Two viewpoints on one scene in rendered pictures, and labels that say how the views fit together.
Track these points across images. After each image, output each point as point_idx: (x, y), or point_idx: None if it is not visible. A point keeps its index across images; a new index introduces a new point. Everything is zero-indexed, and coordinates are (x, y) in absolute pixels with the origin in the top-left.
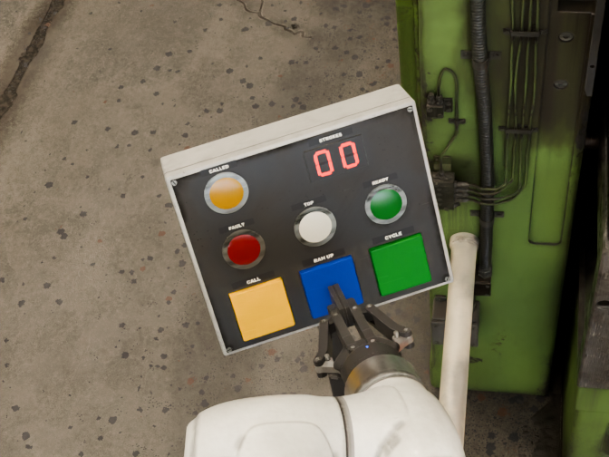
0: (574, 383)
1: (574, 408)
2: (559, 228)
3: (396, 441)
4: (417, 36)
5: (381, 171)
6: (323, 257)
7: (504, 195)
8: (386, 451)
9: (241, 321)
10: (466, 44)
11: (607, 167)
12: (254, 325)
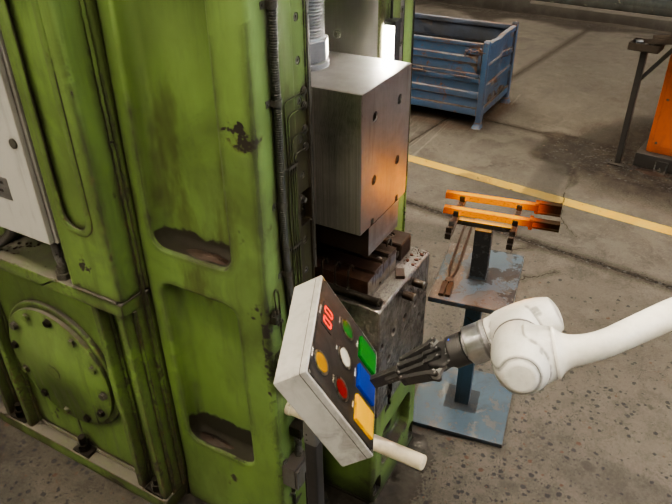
0: None
1: None
2: None
3: (535, 308)
4: (148, 371)
5: (337, 314)
6: (354, 371)
7: None
8: (538, 314)
9: (366, 428)
10: (279, 269)
11: (339, 292)
12: (369, 426)
